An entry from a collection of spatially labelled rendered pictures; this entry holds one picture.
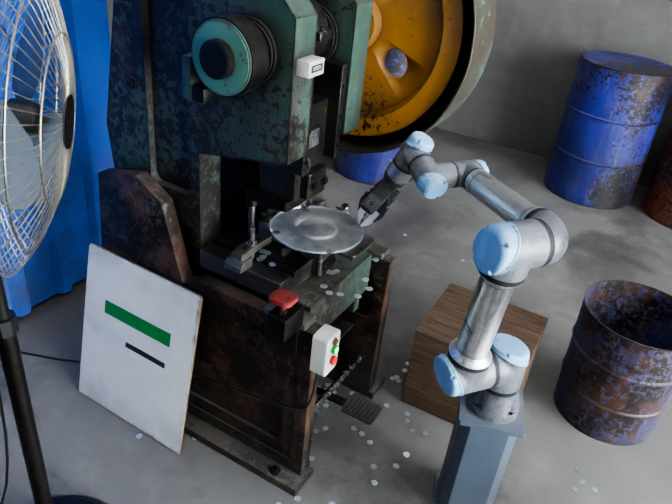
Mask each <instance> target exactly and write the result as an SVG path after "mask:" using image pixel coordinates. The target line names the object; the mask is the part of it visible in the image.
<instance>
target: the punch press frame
mask: <svg viewBox="0 0 672 504"><path fill-rule="evenodd" d="M316 1H317V2H318V3H319V5H320V6H321V8H322V9H323V11H324V13H325V16H326V19H327V25H328V29H330V30H332V35H331V39H328V43H327V46H326V48H325V49H324V51H323V52H322V53H321V54H319V55H317V56H319V57H323V58H325V59H326V60H327V59H329V60H333V61H337V62H341V63H345V64H347V72H346V82H345V83H346V85H347V87H346V88H345V91H344V101H343V110H342V114H343V116H344V117H343V119H342V120H341V129H340V135H345V134H347V133H349V132H351V131H352V130H354V129H356V128H358V126H359V118H360V109H361V101H362V93H363V84H364V76H365V68H366V59H367V51H368V43H369V35H370V26H371V18H372V10H373V0H316ZM228 13H237V14H240V15H243V16H245V17H247V18H248V19H250V20H251V21H252V22H253V23H254V24H255V25H256V26H257V27H258V29H259V30H260V31H261V33H262V35H263V37H264V39H265V42H266V45H267V49H268V55H269V66H268V71H267V75H266V77H265V79H264V81H263V82H262V84H261V85H260V86H259V87H258V88H257V89H255V90H253V91H251V92H248V93H245V94H242V95H239V96H237V97H233V98H224V97H221V96H218V95H216V99H215V100H214V101H211V102H208V103H205V104H203V103H200V102H197V101H194V100H188V99H185V98H183V78H182V55H184V54H188V53H191V43H192V38H193V34H194V32H195V30H196V28H197V26H198V25H199V24H200V23H201V22H202V21H203V20H205V19H206V18H209V17H213V16H218V15H223V14H228ZM317 18H318V13H317V11H316V10H315V8H314V7H313V5H312V3H311V2H310V0H113V17H112V35H111V52H110V70H109V88H108V105H107V128H108V133H109V139H110V145H111V150H112V156H113V162H114V168H119V169H132V170H145V171H148V173H149V174H150V175H151V176H152V177H153V178H154V179H155V180H156V181H157V182H158V183H159V184H160V185H161V187H162V188H163V189H164V190H165V191H166V192H167V193H168V194H169V195H170V196H171V197H172V199H173V202H174V206H175V210H176V214H177V218H178V221H179V225H180V229H181V233H182V236H183V240H184V244H185V248H186V251H187V255H188V259H189V263H190V266H191V270H192V274H193V276H203V275H210V276H212V277H215V278H217V279H219V280H221V281H224V282H226V283H228V284H230V285H233V286H235V287H237V288H239V289H241V290H244V291H246V292H248V293H250V294H253V295H255V296H257V297H259V298H262V299H264V300H266V301H268V302H269V300H268V296H267V295H264V294H262V293H260V292H258V291H255V290H253V289H251V288H249V287H246V286H244V285H242V284H240V283H237V282H235V281H233V280H231V279H228V278H226V277H224V276H222V275H219V274H217V273H215V272H213V271H210V270H208V269H206V268H204V267H201V266H200V249H202V248H204V247H205V246H207V245H209V244H210V243H214V244H215V240H217V239H219V238H220V237H222V236H224V235H225V234H227V233H229V232H230V231H232V230H233V229H235V228H237V227H238V226H240V225H242V224H243V223H245V222H247V221H248V206H247V204H246V201H247V198H245V197H244V196H245V186H247V185H249V184H251V183H253V182H255V181H256V180H258V179H260V164H261V163H260V162H266V163H273V164H280V165H289V164H291V163H293V162H295V161H296V160H298V159H300V158H302V157H304V156H306V155H307V146H308V133H309V121H310V108H311V95H312V82H313V77H312V78H310V79H307V78H304V77H300V76H296V60H297V59H300V58H303V57H306V56H309V55H315V44H316V31H317ZM257 161H258V162H257ZM372 254H373V253H371V252H368V251H365V252H364V253H363V254H362V255H361V256H359V257H358V258H357V259H356V260H350V259H347V258H345V257H342V256H340V255H337V254H336V255H335V257H336V259H337V261H336V263H334V266H332V267H331V268H330V269H329V270H332V271H333V270H334V269H339V270H340V272H339V273H335V274H334V275H330V274H327V273H326V272H325V273H324V274H323V275H322V276H315V275H313V274H312V275H310V276H309V277H308V278H307V279H306V280H304V281H303V282H302V283H301V284H299V285H298V286H297V287H296V288H294V289H293V290H292V291H291V292H292V293H294V294H296V295H297V296H298V301H297V302H298V303H300V304H302V305H304V310H305V311H307V312H309V313H311V314H314V315H316V321H315V323H317V324H319V325H322V326H323V325H324V324H328V325H330V324H331V323H332V322H333V321H334V320H335V319H336V318H337V317H338V316H339V315H340V314H341V313H342V312H343V311H344V310H346V309H347V310H348V311H350V312H354V311H355V310H356V309H357V308H358V305H359V298H355V297H354V295H355V294H360V295H361V294H362V293H363V292H364V291H365V290H366V287H368V281H367V282H364V281H362V278H364V277H367V278H368V279H369V274H370V267H371V261H372ZM321 284H326V285H327V286H328V287H327V288H321V287H320V285H321ZM326 291H332V292H333V294H332V295H327V294H326ZM337 292H342V293H344V295H343V296H338V295H337ZM361 360H362V357H361V356H360V355H357V356H356V357H355V358H354V359H353V360H352V361H351V362H350V363H349V365H348V366H347V367H346V368H345V369H344V370H343V371H342V372H341V373H340V375H339V376H338V377H337V378H336V379H335V380H334V381H333V382H332V383H331V385H330V386H329V387H328V388H327V389H326V390H325V391H324V392H323V393H322V395H321V396H320V397H319V398H318V399H317V400H316V401H315V410H314V413H315V412H316V411H317V410H318V408H319V407H320V406H321V405H322V404H323V403H324V402H325V401H326V399H327V398H328V397H329V396H330V395H331V394H332V393H333V391H334V390H335V389H336V388H337V387H338V386H339V385H340V384H341V382H342V381H343V380H344V379H345V378H346V377H347V376H348V374H349V373H350V372H351V371H352V370H353V369H354V368H355V367H356V365H357V364H358V363H359V362H360V361H361Z"/></svg>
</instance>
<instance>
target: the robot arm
mask: <svg viewBox="0 0 672 504"><path fill-rule="evenodd" d="M433 147H434V142H433V140H432V139H431V138H430V137H429V136H428V135H427V134H425V133H423V132H420V131H414V132H412V133H411V135H410V136H409V137H408V139H407V140H405V143H404V144H403V145H402V147H401V148H400V150H399V151H398V152H397V154H396V155H395V157H394V158H393V160H392V159H390V160H389V162H390V164H389V165H388V167H387V169H386V170H385V172H384V174H383V175H384V178H385V179H384V178H383V179H382V180H380V181H379V182H378V183H377V184H375V186H374V187H372V188H370V192H368V191H366V192H365V194H364V195H363V196H362V197H361V198H360V201H359V206H358V214H357V221H358V225H359V226H360V227H362V226H367V225H369V224H372V223H374V222H376V221H378V220H380V219H382V218H383V217H384V216H385V215H386V213H387V211H388V210H389V209H388V208H387V207H388V206H390V205H392V203H393V202H394V201H395V200H396V198H397V197H398V196H399V194H400V193H401V192H400V191H398V190H397V188H402V187H403V186H404V185H405V184H406V183H407V182H408V181H409V180H410V178H411V177H412V178H413V179H414V181H415V183H416V186H417V188H418V189H419V190H420V191H421V193H422V195H423V196H424V197H425V198H428V199H435V198H436V197H438V196H439V197H440V196H441V195H443V194H444V193H445V191H446V190H447V189H448V188H458V187H462V188H464V189H465V190H466V191H467V192H469V193H470V194H471V195H472V196H474V197H475V198H476V199H478V200H479V201H480V202H481V203H483V204H484V205H485V206H487V207H488V208H489V209H490V210H492V211H493V212H494V213H496V214H497V215H498V216H499V217H501V218H502V219H503V220H505V221H500V222H496V223H494V224H489V225H487V226H485V227H483V228H482V229H481V230H480V231H479V232H478V233H477V235H476V237H475V239H474V242H473V247H472V251H473V252H474V255H473V260H474V263H475V266H476V267H477V271H478V273H479V274H480V277H479V280H478V283H477V286H476V288H475V291H474V294H473V297H472V300H471V303H470V305H469V308H468V311H467V314H466V317H465V320H464V322H463V325H462V328H461V331H460V334H459V337H458V338H455V339H454V340H452V341H451V343H450V345H449V347H448V350H447V352H446V353H445V354H442V353H441V354H440V355H438V356H436V357H435V360H434V371H435V375H436V379H437V381H438V383H439V385H440V387H441V389H442V390H443V391H444V392H445V393H446V394H447V395H449V396H452V397H455V396H463V395H465V394H467V396H466V403H467V406H468V408H469V409H470V411H471V412H472V413H473V414H474V415H476V416H477V417H478V418H480V419H482V420H484V421H486V422H489V423H494V424H506V423H509V422H511V421H513V420H514V419H515V418H516V417H517V415H518V412H519V408H520V402H519V388H520V385H521V383H522V380H523V377H524V374H525V371H526V368H527V366H528V364H529V362H528V361H529V357H530V352H529V349H528V347H527V346H526V345H525V344H524V343H523V342H522V341H521V340H519V339H518V338H516V337H513V336H511V335H508V334H504V333H497V331H498V328H499V326H500V323H501V321H502V318H503V316H504V313H505V311H506V308H507V306H508V303H509V301H510V298H511V296H512V293H513V291H514V288H516V287H519V286H521V285H522V284H523V283H524V281H525V279H526V277H527V274H528V272H529V270H530V269H532V268H538V267H544V266H549V265H551V264H553V263H555V262H557V261H558V260H559V259H560V258H561V257H562V256H563V254H564V253H565V251H566V249H567V246H568V232H567V229H566V227H565V225H564V223H563V222H562V220H561V219H560V218H559V217H558V216H557V215H555V214H554V213H553V212H551V211H550V210H548V209H547V208H545V207H537V206H535V205H534V204H532V203H531V202H529V201H528V200H527V199H525V198H524V197H522V196H521V195H519V194H518V193H517V192H515V191H514V190H512V189H511V188H509V187H508V186H507V185H505V184H504V183H502V182H501V181H499V180H498V179H497V178H495V177H494V176H492V175H491V174H489V169H488V166H486V163H485V162H484V161H483V160H475V159H469V160H463V161H451V162H439V163H436V162H435V161H434V160H433V158H432V156H431V155H430V152H431V151H432V149H433ZM396 192H398V194H397V193H396ZM366 213H368V214H369V216H368V217H367V218H365V220H364V221H363V217H364V216H365V215H366ZM362 221H363V222H362Z"/></svg>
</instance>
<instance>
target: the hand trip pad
mask: <svg viewBox="0 0 672 504"><path fill-rule="evenodd" d="M268 300H269V302H271V303H273V304H275V305H277V306H280V311H285V309H288V308H290V307H292V306H293V305H294V304H295V303H296V302H297V301H298V296H297V295H296V294H294V293H292V292H290V291H287V290H285V289H282V288H278V289H276V290H274V291H273V292H272V293H271V294H269V296H268Z"/></svg>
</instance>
